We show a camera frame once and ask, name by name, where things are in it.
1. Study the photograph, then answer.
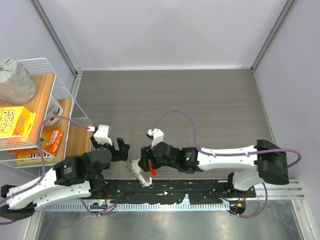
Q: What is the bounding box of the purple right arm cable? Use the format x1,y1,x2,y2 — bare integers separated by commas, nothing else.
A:
154,110,302,220

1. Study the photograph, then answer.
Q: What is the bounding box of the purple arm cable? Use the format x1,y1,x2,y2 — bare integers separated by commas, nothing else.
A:
154,110,302,220
0,115,118,224

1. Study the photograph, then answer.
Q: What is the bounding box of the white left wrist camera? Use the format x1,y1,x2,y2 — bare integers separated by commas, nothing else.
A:
93,124,113,146

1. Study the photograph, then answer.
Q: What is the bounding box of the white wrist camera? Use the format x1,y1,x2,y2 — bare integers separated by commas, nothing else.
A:
93,124,113,146
146,128,164,149

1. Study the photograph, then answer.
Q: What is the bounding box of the white pump bottle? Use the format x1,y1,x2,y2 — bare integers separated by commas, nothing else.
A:
44,96,64,127

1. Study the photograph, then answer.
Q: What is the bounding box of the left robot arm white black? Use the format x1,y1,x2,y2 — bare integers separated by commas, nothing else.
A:
0,137,130,222

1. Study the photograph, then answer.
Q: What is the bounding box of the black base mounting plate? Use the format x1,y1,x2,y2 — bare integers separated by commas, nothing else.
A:
106,179,256,205

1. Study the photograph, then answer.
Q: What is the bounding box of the yellow black candy bag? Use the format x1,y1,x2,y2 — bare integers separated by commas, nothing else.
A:
7,148,56,165

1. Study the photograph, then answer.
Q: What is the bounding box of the orange snack box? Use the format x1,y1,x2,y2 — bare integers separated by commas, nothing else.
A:
40,129,63,154

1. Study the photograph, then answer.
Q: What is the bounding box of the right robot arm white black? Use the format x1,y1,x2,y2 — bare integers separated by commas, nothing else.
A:
137,139,289,197

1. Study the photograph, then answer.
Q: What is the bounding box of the grey crumpled bag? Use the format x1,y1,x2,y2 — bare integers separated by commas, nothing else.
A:
0,57,37,105

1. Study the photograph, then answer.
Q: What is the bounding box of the yellow snack box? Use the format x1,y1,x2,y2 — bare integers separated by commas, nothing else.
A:
0,106,37,139

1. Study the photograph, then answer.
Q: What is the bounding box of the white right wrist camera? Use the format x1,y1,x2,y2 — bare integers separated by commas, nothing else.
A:
146,128,164,149

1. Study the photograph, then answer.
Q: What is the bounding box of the white wire shelf rack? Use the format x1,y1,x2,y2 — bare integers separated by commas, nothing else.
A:
0,58,92,168

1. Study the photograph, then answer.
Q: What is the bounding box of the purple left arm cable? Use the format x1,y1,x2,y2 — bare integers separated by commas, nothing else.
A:
0,115,118,224

